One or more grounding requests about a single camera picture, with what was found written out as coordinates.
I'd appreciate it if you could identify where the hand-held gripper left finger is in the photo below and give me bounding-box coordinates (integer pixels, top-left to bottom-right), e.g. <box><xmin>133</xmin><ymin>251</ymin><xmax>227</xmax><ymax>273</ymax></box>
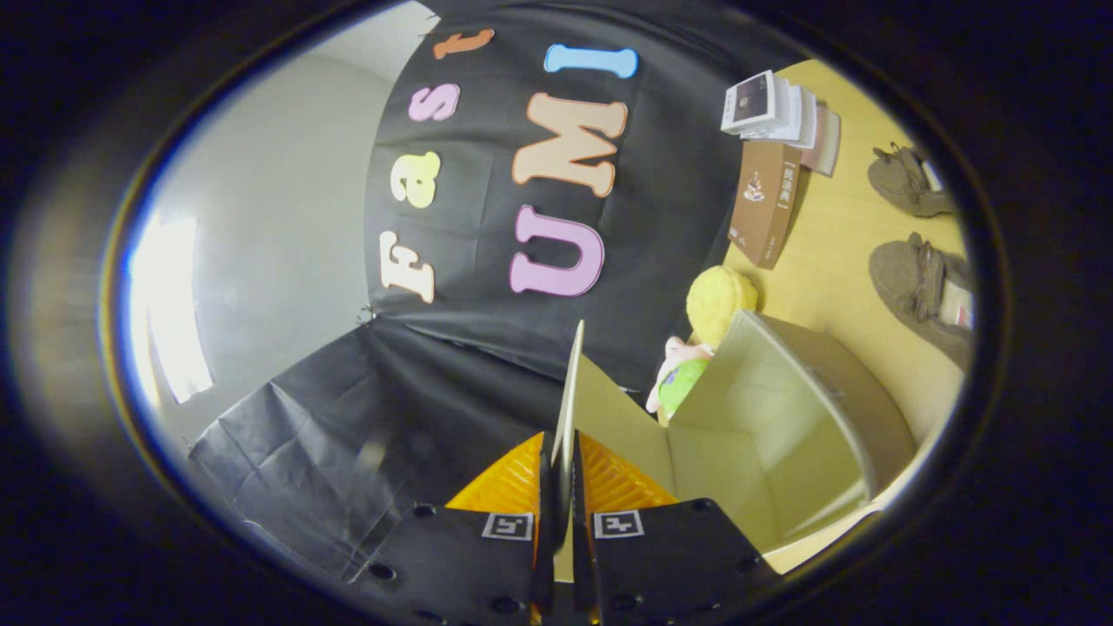
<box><xmin>352</xmin><ymin>432</ymin><xmax>557</xmax><ymax>626</ymax></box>

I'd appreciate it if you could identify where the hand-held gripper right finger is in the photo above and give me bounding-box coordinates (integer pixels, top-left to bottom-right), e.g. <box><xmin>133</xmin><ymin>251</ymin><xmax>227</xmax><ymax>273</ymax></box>
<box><xmin>570</xmin><ymin>430</ymin><xmax>783</xmax><ymax>626</ymax></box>

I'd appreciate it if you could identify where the beige fabric storage box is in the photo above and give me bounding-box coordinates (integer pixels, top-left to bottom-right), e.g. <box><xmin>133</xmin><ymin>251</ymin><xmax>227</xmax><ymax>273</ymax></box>
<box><xmin>552</xmin><ymin>319</ymin><xmax>918</xmax><ymax>583</ymax></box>

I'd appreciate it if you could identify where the brown fuzzy shoe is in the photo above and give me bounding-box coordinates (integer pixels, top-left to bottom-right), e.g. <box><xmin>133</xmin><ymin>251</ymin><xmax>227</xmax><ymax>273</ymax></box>
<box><xmin>867</xmin><ymin>143</ymin><xmax>956</xmax><ymax>218</ymax></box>
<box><xmin>869</xmin><ymin>232</ymin><xmax>976</xmax><ymax>372</ymax></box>

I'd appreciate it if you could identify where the pink and green plush toy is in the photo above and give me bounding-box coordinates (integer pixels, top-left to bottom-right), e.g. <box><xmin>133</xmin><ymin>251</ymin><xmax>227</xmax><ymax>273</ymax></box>
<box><xmin>645</xmin><ymin>337</ymin><xmax>714</xmax><ymax>427</ymax></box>

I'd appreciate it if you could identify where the black backdrop cloth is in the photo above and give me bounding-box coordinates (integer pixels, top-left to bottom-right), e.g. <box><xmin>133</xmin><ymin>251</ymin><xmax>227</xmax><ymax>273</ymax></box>
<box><xmin>187</xmin><ymin>0</ymin><xmax>810</xmax><ymax>583</ymax></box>

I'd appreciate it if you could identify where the yellow round plush toy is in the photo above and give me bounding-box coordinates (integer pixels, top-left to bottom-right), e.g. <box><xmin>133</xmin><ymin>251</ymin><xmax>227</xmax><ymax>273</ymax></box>
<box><xmin>685</xmin><ymin>266</ymin><xmax>759</xmax><ymax>350</ymax></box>

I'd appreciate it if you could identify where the brown book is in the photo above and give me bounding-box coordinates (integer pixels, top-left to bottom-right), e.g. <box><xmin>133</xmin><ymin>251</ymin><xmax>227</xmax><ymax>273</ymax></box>
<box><xmin>728</xmin><ymin>139</ymin><xmax>803</xmax><ymax>270</ymax></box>

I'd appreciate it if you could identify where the pale pink book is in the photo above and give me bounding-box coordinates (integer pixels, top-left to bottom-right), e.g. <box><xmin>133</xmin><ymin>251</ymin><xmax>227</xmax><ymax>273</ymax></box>
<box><xmin>800</xmin><ymin>104</ymin><xmax>842</xmax><ymax>177</ymax></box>

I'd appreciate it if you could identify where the thick white book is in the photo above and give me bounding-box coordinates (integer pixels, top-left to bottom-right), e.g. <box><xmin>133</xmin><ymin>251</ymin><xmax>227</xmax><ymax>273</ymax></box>
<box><xmin>739</xmin><ymin>77</ymin><xmax>818</xmax><ymax>149</ymax></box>

